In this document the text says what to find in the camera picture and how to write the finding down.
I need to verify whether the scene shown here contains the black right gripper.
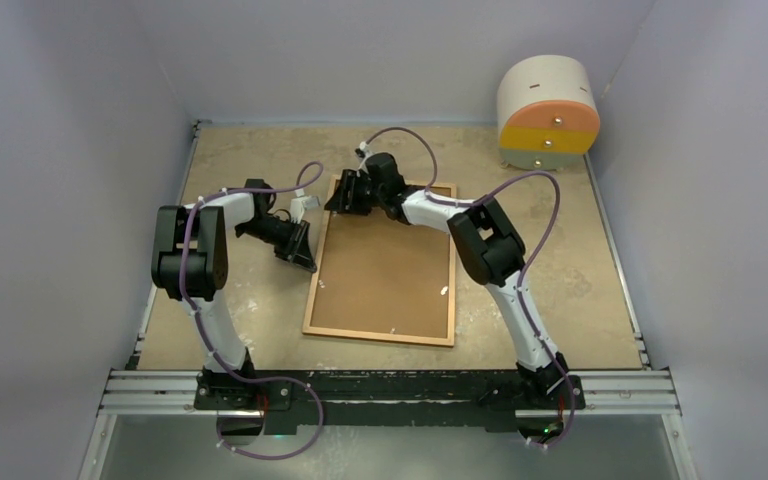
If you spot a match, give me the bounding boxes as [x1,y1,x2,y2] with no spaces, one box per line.
[325,170,386,217]

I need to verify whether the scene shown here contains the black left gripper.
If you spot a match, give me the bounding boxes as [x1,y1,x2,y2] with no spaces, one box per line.
[237,216,316,272]

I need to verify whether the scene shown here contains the wooden picture frame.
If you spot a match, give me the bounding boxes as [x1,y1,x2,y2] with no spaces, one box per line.
[301,174,458,348]

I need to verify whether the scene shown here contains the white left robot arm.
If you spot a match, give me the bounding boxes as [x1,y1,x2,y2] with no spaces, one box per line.
[150,179,320,409]

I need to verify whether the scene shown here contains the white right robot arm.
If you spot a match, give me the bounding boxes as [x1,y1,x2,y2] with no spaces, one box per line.
[325,148,576,407]

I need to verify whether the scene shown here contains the round pastel drawer cabinet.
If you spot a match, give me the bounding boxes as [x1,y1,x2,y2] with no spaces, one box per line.
[496,55,600,170]

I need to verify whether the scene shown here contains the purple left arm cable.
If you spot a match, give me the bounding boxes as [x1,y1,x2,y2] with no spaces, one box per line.
[178,160,326,462]

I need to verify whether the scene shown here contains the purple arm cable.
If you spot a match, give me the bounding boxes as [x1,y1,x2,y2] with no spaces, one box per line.
[178,160,326,462]
[355,126,577,452]

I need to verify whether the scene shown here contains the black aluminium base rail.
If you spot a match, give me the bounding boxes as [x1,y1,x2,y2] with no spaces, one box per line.
[99,370,680,436]

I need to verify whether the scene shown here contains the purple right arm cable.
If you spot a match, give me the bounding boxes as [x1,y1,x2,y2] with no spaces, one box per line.
[355,126,577,452]

